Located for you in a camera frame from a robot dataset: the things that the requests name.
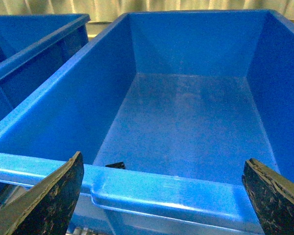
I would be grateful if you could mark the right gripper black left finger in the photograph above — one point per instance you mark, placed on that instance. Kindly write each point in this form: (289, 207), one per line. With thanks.
(47, 208)

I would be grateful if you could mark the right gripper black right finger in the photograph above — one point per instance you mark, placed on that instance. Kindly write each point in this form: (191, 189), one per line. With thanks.
(271, 196)

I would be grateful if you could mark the middle blue plastic bin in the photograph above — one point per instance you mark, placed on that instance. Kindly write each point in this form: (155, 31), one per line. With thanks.
(183, 99)

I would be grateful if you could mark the blue plastic bin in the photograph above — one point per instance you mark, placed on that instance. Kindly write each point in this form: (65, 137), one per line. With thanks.
(183, 99)
(32, 48)

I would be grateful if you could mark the left blue plastic bin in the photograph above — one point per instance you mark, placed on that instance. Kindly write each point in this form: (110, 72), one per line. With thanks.
(32, 48)

